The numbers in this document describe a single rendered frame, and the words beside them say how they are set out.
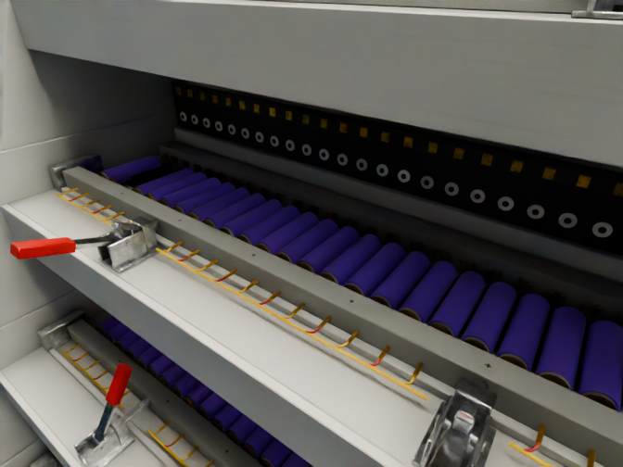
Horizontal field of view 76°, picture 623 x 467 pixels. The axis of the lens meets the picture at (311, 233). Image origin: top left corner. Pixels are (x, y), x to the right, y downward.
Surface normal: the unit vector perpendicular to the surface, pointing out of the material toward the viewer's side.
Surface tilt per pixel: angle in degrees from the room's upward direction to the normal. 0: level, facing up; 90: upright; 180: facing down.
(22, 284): 90
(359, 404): 21
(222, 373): 111
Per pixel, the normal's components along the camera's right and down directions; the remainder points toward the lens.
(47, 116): 0.81, 0.32
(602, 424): 0.02, -0.85
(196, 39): -0.59, 0.41
